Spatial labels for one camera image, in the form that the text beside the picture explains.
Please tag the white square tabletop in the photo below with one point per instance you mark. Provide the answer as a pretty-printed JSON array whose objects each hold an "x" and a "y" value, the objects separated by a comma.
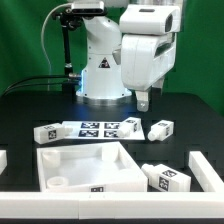
[{"x": 99, "y": 167}]

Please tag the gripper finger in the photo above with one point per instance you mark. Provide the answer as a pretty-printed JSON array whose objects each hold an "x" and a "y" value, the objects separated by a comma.
[{"x": 142, "y": 100}]

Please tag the white marker sheet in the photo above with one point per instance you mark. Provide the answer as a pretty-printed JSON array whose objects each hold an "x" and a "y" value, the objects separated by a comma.
[{"x": 99, "y": 130}]

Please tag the grey camera on stand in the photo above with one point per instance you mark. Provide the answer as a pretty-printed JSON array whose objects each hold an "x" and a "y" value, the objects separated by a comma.
[{"x": 88, "y": 8}]

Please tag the black camera stand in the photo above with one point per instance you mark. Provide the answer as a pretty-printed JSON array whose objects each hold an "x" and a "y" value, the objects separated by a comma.
[{"x": 69, "y": 22}]

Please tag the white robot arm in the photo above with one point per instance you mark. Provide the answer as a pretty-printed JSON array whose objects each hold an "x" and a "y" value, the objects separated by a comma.
[{"x": 101, "y": 78}]

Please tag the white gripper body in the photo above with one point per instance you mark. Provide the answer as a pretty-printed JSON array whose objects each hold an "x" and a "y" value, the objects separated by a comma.
[{"x": 146, "y": 59}]

